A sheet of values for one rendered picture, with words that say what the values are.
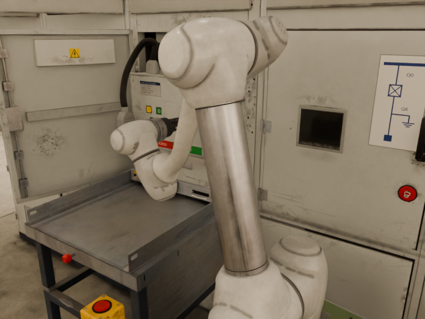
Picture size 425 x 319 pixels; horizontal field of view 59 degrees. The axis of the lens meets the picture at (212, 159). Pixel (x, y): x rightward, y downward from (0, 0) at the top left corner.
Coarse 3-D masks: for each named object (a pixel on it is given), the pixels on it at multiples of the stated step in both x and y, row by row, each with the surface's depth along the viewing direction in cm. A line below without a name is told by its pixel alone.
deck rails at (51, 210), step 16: (128, 176) 189; (80, 192) 166; (96, 192) 174; (112, 192) 179; (32, 208) 148; (48, 208) 154; (64, 208) 161; (208, 208) 152; (32, 224) 149; (176, 224) 136; (192, 224) 144; (160, 240) 129; (176, 240) 137; (128, 256) 117; (144, 256) 124; (128, 272) 119
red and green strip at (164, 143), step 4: (160, 144) 174; (164, 144) 173; (168, 144) 171; (172, 144) 170; (168, 148) 172; (172, 148) 171; (192, 148) 164; (196, 148) 163; (200, 148) 162; (192, 152) 165; (196, 152) 163; (200, 152) 162
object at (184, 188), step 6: (132, 168) 188; (132, 174) 189; (180, 180) 173; (180, 186) 172; (186, 186) 170; (192, 186) 168; (198, 186) 167; (180, 192) 174; (186, 192) 172; (198, 192) 168; (204, 192) 165; (198, 198) 168
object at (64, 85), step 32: (0, 32) 149; (32, 32) 156; (64, 32) 163; (96, 32) 171; (128, 32) 181; (0, 64) 154; (32, 64) 161; (64, 64) 166; (96, 64) 178; (0, 96) 154; (32, 96) 164; (64, 96) 172; (96, 96) 182; (128, 96) 192; (32, 128) 168; (64, 128) 176; (96, 128) 186; (32, 160) 171; (64, 160) 180; (96, 160) 190; (128, 160) 201; (32, 192) 175; (64, 192) 181
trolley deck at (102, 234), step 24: (120, 192) 180; (144, 192) 180; (72, 216) 156; (96, 216) 156; (120, 216) 156; (144, 216) 156; (168, 216) 156; (48, 240) 143; (72, 240) 139; (96, 240) 139; (120, 240) 139; (144, 240) 139; (192, 240) 140; (96, 264) 128; (120, 264) 124; (168, 264) 130
